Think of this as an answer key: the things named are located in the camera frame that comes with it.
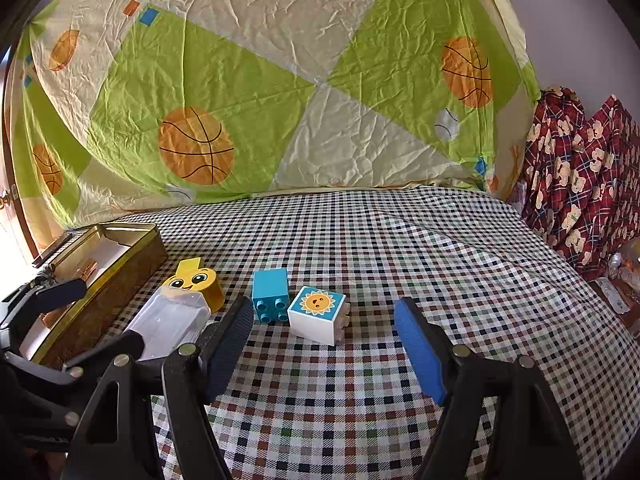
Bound white paper liner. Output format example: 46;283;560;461
95;239;132;261

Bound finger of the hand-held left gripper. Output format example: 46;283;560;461
62;332;147;387
7;278;90;346

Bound red plaid teddy bear cloth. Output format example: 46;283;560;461
520;86;640;281

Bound gold rectangular tin box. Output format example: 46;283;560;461
30;222;169;368

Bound yellow smiling face block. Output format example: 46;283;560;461
161;267;225;313

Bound checkered tablecloth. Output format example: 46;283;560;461
30;184;640;480

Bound white plastic device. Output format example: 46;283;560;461
597;280;632;313

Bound clear plastic box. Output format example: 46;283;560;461
122;291;210;363

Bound blue toy building block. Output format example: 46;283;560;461
251;267;291;323

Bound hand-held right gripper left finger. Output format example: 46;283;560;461
65;296;255;480

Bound brown wooden door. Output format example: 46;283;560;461
0;45;38;261

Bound green basketball print bedsheet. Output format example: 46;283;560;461
7;0;541;228

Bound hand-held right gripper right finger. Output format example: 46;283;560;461
394;296;583;480

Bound dark mobile phone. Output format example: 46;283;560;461
32;232;73;267

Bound white sun picture block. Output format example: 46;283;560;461
287;286;348;346

